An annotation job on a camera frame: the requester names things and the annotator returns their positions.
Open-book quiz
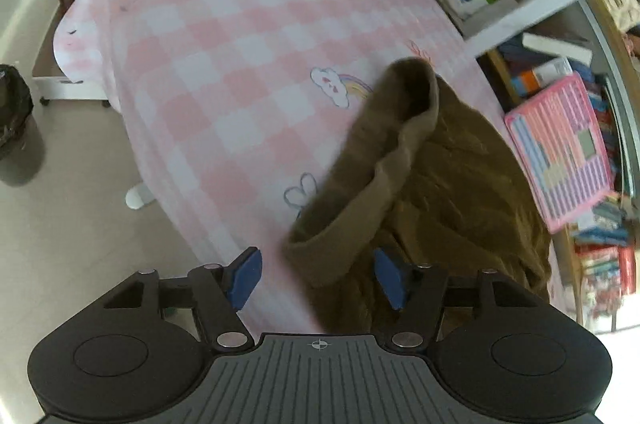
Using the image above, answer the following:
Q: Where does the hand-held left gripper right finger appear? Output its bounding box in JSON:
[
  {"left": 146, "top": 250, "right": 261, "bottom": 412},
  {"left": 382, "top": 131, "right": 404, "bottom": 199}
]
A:
[{"left": 372, "top": 248, "right": 533, "bottom": 351}]

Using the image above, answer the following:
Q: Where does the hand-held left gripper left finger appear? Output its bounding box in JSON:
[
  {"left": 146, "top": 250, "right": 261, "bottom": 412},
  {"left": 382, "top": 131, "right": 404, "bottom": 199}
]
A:
[{"left": 102, "top": 247, "right": 263, "bottom": 351}]

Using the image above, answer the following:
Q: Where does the pink toy keyboard board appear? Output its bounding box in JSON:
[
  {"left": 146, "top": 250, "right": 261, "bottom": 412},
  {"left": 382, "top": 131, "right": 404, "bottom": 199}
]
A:
[{"left": 504, "top": 72, "right": 615, "bottom": 234}]

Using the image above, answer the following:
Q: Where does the stack of colourful packets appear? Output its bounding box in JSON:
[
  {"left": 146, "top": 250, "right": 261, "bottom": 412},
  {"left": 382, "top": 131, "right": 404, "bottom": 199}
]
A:
[{"left": 570, "top": 194, "right": 640, "bottom": 330}]

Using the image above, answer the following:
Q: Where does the pink checked cartoon tablecloth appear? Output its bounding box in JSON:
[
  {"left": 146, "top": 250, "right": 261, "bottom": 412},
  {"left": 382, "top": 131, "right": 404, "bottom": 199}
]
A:
[{"left": 52, "top": 0, "right": 576, "bottom": 335}]

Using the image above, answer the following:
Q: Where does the brown garment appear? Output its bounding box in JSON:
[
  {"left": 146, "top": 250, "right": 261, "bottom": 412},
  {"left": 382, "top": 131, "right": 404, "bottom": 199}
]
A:
[{"left": 285, "top": 58, "right": 552, "bottom": 335}]

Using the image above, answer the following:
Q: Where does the white table base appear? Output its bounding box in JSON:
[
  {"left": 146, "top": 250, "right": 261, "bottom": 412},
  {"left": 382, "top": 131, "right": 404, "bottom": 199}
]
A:
[{"left": 32, "top": 29, "right": 157, "bottom": 210}]

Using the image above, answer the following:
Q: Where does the black trash bag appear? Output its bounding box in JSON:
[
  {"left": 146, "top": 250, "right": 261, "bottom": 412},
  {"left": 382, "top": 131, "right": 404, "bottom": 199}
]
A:
[{"left": 0, "top": 64, "right": 35, "bottom": 161}]

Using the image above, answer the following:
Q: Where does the orange and blue box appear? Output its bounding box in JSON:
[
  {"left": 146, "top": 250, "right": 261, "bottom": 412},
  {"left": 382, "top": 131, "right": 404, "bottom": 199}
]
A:
[{"left": 515, "top": 57, "right": 573, "bottom": 92}]

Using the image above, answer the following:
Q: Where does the white long box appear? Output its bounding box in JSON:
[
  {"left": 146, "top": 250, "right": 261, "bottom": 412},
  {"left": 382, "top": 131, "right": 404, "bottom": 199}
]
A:
[{"left": 520, "top": 32, "right": 593, "bottom": 65}]

